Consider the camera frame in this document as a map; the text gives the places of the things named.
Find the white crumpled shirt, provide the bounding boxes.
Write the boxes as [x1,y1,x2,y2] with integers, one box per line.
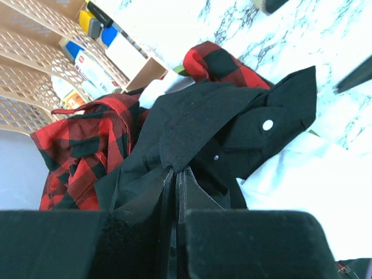
[139,83,371,260]

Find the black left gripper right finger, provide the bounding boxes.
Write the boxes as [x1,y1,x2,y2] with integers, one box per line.
[176,169,337,278]

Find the black button shirt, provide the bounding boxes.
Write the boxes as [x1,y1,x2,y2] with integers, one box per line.
[94,66,317,210]

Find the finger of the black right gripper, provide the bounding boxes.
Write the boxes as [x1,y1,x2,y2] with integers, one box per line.
[335,56,372,94]

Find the boxes in organizer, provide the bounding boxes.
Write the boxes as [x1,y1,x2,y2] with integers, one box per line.
[49,9,149,109]

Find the red black plaid shirt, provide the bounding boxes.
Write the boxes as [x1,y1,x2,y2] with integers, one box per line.
[31,41,272,210]

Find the peach file organizer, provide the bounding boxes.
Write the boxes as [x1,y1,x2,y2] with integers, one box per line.
[0,0,169,133]

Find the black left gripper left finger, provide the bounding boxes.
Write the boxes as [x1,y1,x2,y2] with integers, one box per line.
[1,169,174,278]

